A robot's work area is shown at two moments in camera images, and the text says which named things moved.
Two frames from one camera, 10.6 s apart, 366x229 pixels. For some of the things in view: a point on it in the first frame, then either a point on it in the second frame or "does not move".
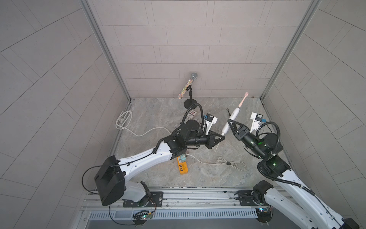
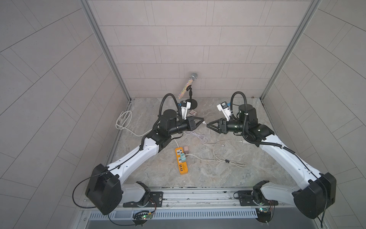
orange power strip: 182,166 does not move
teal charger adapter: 183,158 does not move
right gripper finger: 234,128 → 215,128
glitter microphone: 193,76 does not move
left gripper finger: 214,134 → 200,118
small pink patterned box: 191,114 does not move
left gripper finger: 218,140 → 198,124
